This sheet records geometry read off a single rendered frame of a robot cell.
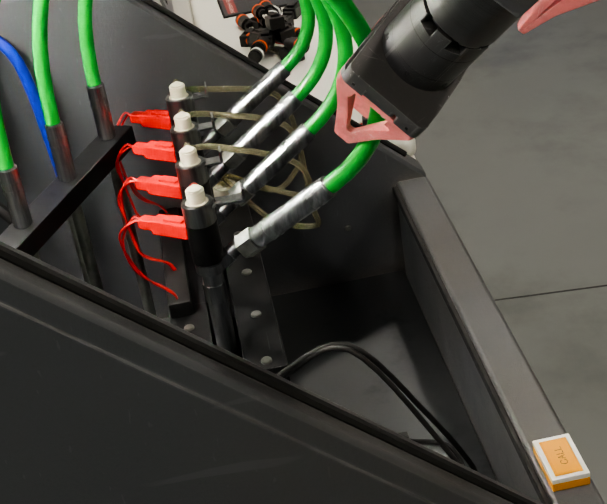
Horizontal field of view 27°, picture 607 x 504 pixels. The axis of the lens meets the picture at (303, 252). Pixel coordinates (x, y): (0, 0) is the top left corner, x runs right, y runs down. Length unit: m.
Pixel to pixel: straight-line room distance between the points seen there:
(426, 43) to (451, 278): 0.49
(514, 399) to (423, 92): 0.35
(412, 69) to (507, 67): 3.33
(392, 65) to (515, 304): 2.12
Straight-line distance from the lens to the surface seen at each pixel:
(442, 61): 0.81
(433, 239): 1.32
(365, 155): 0.91
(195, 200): 1.06
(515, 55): 4.24
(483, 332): 1.17
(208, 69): 1.36
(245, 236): 0.97
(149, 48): 1.35
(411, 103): 0.83
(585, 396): 2.64
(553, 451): 1.01
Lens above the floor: 1.62
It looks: 30 degrees down
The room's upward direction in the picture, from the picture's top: 9 degrees counter-clockwise
